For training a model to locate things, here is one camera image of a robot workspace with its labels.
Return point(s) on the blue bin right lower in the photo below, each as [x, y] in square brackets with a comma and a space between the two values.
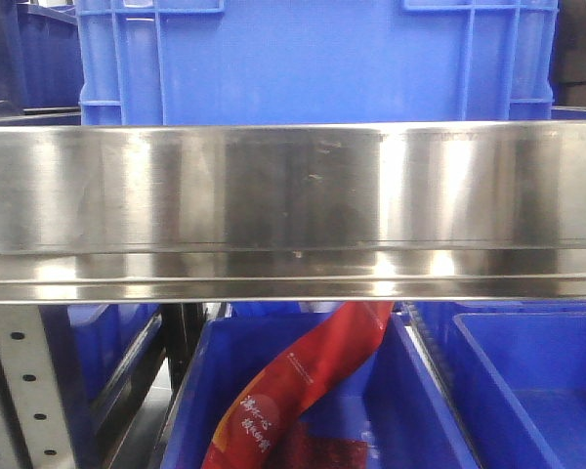
[515, 372]

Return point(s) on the perforated metal upright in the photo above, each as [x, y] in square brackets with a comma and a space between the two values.
[33, 428]

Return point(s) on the blue bin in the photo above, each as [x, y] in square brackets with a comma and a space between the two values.
[347, 390]
[103, 333]
[515, 372]

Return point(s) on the red printed bag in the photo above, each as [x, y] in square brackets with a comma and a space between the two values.
[298, 377]

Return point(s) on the large blue crate upper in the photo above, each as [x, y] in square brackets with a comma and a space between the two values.
[300, 62]

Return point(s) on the stainless steel shelf rail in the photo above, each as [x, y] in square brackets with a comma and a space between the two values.
[450, 210]

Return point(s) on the blue bin center lower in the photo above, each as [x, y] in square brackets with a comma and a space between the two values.
[347, 390]

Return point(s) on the blue bin left lower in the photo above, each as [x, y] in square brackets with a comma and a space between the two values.
[103, 333]

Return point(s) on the dark blue crate upper left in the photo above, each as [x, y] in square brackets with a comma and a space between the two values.
[40, 59]

